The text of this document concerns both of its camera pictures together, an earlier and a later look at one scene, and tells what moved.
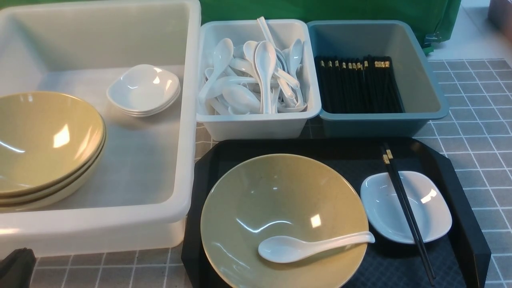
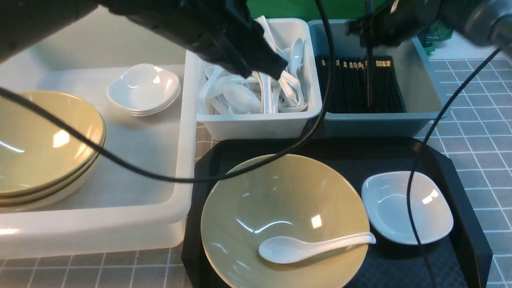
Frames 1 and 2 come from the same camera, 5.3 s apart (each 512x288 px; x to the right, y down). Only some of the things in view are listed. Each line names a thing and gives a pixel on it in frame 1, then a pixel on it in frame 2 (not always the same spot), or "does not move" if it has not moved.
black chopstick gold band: x=386 y=159 to x=368 y=40
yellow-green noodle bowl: x=285 y=195 does not move
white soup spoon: x=284 y=249 does not move
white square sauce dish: x=381 y=198 does not move
